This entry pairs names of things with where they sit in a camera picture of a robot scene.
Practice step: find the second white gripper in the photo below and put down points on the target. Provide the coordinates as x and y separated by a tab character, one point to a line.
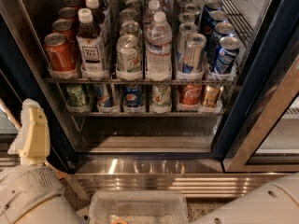
29	188

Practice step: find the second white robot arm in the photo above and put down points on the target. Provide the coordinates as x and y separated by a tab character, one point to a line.
55	211

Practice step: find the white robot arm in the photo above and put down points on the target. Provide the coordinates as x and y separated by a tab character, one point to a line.
276	202

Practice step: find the left glass fridge door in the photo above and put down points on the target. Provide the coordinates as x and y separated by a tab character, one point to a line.
11	96

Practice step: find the glass fridge door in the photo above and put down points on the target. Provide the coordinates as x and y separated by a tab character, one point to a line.
259	135
11	96

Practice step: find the pepsi can lower shelf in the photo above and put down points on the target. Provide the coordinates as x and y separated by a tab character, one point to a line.
133	95

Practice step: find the green white can lower shelf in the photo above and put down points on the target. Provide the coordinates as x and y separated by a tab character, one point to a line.
160	95

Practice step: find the front clear water bottle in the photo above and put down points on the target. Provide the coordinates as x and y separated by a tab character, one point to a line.
159	44

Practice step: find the red cola can lower shelf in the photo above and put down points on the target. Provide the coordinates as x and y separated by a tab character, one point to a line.
189	94

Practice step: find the gold brown can lower shelf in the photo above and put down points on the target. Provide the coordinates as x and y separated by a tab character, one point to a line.
210	96

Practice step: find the right glass fridge door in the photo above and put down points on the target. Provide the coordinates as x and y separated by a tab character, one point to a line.
259	135

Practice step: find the front orange soda can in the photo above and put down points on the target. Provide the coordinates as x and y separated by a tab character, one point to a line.
59	52

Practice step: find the orange soda can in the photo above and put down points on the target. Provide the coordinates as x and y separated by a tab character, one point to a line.
76	4
68	13
66	28
59	52

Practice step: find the clear plastic bin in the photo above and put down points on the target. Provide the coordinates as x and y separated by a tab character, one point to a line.
138	207

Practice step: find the front green white soda can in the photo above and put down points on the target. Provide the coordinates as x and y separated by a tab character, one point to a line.
128	54

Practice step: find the green white soda can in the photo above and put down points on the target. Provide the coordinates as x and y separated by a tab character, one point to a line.
128	54
131	28
128	15

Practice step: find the slim silver energy can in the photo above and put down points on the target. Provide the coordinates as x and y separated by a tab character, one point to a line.
184	30
186	17
193	56

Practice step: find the front slim silver energy can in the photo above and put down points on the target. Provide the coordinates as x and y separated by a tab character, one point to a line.
193	56

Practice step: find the front blue pepsi can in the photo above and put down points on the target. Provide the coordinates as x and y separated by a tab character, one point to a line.
225	55

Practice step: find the blue pepsi can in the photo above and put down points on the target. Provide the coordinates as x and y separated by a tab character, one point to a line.
213	19
225	55
220	30
209	6

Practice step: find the lower wire fridge shelf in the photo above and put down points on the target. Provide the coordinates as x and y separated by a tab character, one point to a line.
146	114

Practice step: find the wire fridge shelf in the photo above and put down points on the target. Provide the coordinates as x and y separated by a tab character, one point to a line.
141	81
146	114

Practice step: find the top wire fridge shelf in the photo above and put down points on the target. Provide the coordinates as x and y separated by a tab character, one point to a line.
141	81

